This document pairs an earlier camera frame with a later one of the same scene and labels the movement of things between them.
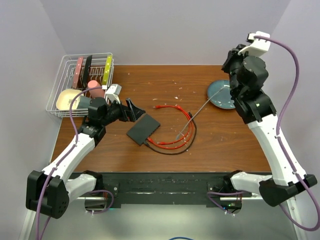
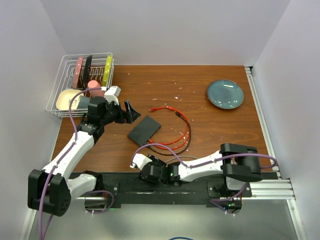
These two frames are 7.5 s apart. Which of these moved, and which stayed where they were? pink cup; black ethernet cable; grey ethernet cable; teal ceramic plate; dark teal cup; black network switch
Moved: black ethernet cable; grey ethernet cable
Stayed: black network switch; pink cup; dark teal cup; teal ceramic plate
